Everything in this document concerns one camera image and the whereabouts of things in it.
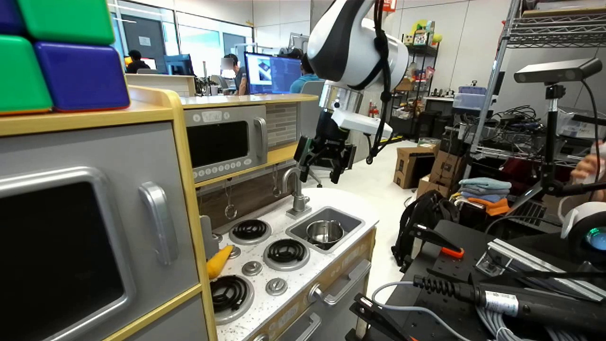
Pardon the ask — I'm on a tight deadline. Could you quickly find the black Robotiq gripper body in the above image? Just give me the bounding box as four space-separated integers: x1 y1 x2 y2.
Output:
304 112 355 161

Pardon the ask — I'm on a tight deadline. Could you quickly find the orange carrot plushy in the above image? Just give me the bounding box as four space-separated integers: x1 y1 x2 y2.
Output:
204 243 236 283

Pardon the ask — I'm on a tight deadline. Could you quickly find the small metal pot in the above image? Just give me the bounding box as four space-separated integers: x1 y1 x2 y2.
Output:
306 218 346 250

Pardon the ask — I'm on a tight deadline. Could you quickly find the toy kitchen sink basin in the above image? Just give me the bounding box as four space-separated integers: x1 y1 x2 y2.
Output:
285 207 365 254

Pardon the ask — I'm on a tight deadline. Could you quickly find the person in blue shirt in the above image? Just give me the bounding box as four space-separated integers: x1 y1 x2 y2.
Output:
287 55 321 97

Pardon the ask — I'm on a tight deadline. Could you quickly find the grey toy microwave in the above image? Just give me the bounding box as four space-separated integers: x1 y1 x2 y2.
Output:
181 103 270 186

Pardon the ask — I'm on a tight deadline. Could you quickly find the computer monitor with blue screen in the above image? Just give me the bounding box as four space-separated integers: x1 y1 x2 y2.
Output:
244 52 276 89

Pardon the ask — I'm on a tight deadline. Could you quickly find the cardboard box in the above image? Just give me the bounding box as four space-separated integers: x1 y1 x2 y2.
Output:
427 148 469 192

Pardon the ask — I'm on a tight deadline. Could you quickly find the black shelf with items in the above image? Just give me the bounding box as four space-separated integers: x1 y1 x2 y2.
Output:
388 17 444 142

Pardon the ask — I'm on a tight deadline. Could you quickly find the seated person with dark hair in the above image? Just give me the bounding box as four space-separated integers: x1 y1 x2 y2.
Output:
219 52 249 97

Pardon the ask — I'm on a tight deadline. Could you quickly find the silver stove knob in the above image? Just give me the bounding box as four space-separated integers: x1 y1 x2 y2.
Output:
240 260 263 279
263 277 289 298

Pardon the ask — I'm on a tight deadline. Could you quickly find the folded blue cloth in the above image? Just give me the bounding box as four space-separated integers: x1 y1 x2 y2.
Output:
456 177 513 199

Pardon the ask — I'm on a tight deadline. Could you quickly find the person in dark clothes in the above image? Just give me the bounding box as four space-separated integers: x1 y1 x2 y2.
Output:
122 48 153 76

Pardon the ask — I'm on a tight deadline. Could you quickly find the grey and wood toy kitchen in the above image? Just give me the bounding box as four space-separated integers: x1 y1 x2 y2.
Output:
0 84 380 341

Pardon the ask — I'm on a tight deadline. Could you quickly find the black handheld power tool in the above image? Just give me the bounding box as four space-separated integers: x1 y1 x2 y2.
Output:
410 273 606 338

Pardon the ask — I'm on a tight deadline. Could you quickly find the metal storage rack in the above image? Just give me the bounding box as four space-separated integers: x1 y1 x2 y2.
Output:
467 0 606 158

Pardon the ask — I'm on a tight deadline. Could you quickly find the white round controller device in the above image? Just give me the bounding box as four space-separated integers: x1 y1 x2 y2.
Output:
558 201 606 254

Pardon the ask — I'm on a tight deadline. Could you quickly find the green foam block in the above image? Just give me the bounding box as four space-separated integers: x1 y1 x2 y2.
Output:
0 34 56 118
16 0 117 48

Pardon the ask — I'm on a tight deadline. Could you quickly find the dark blue foam block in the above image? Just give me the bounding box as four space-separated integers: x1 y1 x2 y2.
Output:
0 0 28 38

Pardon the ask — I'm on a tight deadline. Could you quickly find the black clamp with orange handle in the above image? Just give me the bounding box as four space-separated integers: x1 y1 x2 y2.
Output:
389 188 469 275

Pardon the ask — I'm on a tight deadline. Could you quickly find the silver drawer handle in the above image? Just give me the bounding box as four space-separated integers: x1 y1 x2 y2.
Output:
306 258 371 309

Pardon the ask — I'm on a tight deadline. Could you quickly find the silver oven door handle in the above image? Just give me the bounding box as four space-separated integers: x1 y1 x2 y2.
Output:
136 180 179 267

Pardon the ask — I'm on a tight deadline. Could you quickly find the grey cable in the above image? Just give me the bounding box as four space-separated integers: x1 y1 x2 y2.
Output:
369 279 469 341

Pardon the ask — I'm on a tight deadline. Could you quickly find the black camera stand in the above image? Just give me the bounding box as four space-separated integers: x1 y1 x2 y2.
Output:
539 82 567 192

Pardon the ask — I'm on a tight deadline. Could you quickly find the grey stereo camera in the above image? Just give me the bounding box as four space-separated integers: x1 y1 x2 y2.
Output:
511 55 603 88

